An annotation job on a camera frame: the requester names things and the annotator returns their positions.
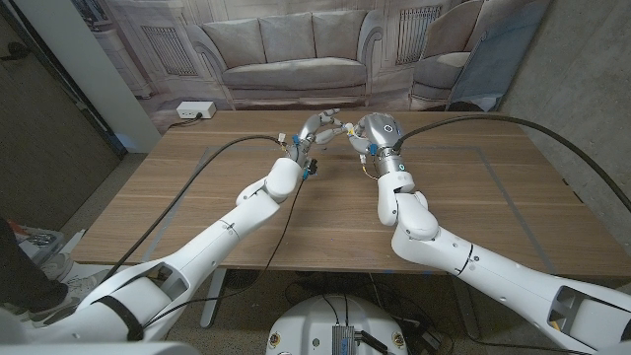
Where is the white table leg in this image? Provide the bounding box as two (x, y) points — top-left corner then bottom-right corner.
(199, 268), (228, 329)

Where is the white sneaker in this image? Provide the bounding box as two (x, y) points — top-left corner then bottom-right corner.
(66, 269), (112, 300)
(38, 253), (75, 282)

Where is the person's dark trouser leg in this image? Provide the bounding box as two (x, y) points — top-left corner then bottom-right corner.
(0, 219), (68, 315)

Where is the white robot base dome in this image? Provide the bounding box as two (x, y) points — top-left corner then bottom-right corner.
(265, 294), (409, 355)

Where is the grey finned metal box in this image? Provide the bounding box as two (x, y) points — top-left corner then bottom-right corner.
(331, 323), (357, 355)

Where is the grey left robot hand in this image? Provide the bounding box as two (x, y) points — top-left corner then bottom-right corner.
(288, 107), (352, 167)

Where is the black outlet box cable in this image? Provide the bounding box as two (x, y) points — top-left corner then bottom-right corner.
(170, 113), (203, 128)

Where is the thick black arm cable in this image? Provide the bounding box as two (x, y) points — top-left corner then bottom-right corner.
(392, 114), (631, 213)
(101, 134), (285, 283)

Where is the grey table leg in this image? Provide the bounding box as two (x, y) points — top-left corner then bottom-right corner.
(451, 286), (482, 340)

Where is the blue grey leaning panel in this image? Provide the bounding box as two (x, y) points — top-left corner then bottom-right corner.
(446, 0), (551, 112)

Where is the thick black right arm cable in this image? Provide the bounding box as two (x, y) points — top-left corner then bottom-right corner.
(392, 114), (631, 213)

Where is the printed sofa backdrop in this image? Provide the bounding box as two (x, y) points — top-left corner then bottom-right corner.
(71, 0), (553, 134)

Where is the white robot torso rim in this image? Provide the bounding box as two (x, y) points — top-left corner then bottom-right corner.
(0, 341), (201, 355)

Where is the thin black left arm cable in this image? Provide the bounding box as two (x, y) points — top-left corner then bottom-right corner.
(141, 177), (306, 330)

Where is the clear box of clutter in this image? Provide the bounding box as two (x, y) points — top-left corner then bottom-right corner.
(9, 229), (65, 262)

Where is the white power outlet box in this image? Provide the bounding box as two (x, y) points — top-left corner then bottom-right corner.
(175, 101), (218, 120)

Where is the black round floor foot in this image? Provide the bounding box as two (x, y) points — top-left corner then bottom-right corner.
(226, 268), (260, 290)

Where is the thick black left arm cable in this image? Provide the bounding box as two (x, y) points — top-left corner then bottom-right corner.
(101, 134), (285, 283)

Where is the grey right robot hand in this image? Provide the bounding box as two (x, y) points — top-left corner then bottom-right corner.
(344, 111), (411, 175)

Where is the black door handle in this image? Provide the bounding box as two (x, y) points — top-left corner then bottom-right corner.
(0, 41), (32, 63)

